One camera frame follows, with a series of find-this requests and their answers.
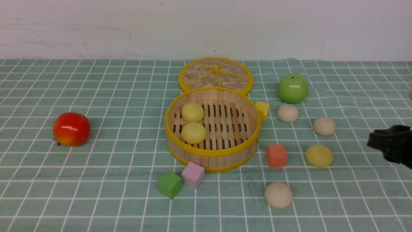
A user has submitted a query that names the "beige bun front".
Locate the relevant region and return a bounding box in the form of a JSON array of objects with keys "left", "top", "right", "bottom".
[{"left": 264, "top": 182, "right": 293, "bottom": 209}]

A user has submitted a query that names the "yellow bun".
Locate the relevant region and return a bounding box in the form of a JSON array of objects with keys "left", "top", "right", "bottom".
[
  {"left": 181, "top": 103, "right": 204, "bottom": 123},
  {"left": 181, "top": 122, "right": 206, "bottom": 144},
  {"left": 305, "top": 144, "right": 333, "bottom": 168}
]

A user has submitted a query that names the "beige bun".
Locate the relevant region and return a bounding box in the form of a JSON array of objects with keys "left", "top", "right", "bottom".
[
  {"left": 313, "top": 116, "right": 336, "bottom": 136},
  {"left": 277, "top": 104, "right": 299, "bottom": 123},
  {"left": 264, "top": 182, "right": 293, "bottom": 209}
]

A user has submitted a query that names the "green cube block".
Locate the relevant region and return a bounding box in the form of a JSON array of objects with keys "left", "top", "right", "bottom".
[{"left": 157, "top": 170, "right": 183, "bottom": 199}]

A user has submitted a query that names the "green apple toy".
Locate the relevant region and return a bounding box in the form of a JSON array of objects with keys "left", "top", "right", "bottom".
[{"left": 277, "top": 73, "right": 309, "bottom": 104}]

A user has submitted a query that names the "orange cube block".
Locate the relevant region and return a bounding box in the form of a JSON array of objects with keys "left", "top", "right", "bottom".
[{"left": 266, "top": 144, "right": 288, "bottom": 168}]

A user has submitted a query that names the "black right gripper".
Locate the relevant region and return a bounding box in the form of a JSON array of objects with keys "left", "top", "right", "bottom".
[{"left": 367, "top": 125, "right": 412, "bottom": 169}]

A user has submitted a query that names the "bamboo steamer tray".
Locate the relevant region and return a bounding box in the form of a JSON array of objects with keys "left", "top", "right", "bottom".
[{"left": 164, "top": 88, "right": 262, "bottom": 173}]

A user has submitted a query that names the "red pomegranate toy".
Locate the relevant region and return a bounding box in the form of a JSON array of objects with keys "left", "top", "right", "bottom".
[{"left": 52, "top": 112, "right": 91, "bottom": 147}]

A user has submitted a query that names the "woven bamboo steamer lid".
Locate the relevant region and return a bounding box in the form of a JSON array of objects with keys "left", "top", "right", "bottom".
[{"left": 178, "top": 57, "right": 254, "bottom": 96}]

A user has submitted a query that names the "yellow cube block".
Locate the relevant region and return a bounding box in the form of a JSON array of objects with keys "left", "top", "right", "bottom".
[{"left": 256, "top": 101, "right": 270, "bottom": 122}]

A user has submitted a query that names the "green checkered tablecloth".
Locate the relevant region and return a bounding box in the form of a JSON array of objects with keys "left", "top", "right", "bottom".
[{"left": 0, "top": 59, "right": 411, "bottom": 232}]

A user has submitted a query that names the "pink cube block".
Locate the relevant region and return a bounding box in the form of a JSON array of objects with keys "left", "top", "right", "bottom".
[{"left": 181, "top": 161, "right": 205, "bottom": 189}]

